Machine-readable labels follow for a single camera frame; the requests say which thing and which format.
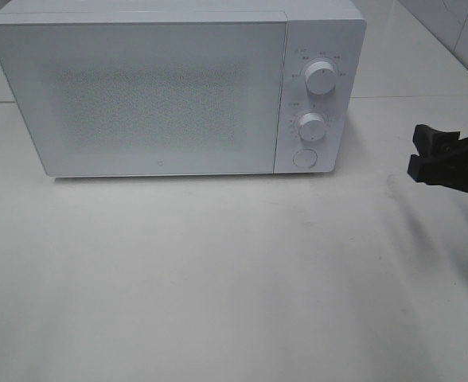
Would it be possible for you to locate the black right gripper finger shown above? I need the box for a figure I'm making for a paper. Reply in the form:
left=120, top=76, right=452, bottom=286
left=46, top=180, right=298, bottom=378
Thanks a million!
left=412, top=124, right=468, bottom=158
left=408, top=147, right=468, bottom=193

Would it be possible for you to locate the white round knob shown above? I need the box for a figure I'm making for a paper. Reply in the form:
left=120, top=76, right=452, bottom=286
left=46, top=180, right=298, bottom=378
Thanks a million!
left=297, top=112, right=327, bottom=142
left=303, top=58, right=337, bottom=96

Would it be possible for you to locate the round white door button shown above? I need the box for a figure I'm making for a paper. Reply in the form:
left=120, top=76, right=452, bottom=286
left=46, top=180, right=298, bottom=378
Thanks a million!
left=293, top=149, right=318, bottom=169

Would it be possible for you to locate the white microwave door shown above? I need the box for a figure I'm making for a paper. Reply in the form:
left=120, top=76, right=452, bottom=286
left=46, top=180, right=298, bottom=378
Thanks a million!
left=0, top=22, right=286, bottom=177

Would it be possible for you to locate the white microwave oven body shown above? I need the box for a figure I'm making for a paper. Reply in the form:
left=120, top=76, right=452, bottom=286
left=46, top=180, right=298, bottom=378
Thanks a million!
left=0, top=1, right=367, bottom=176

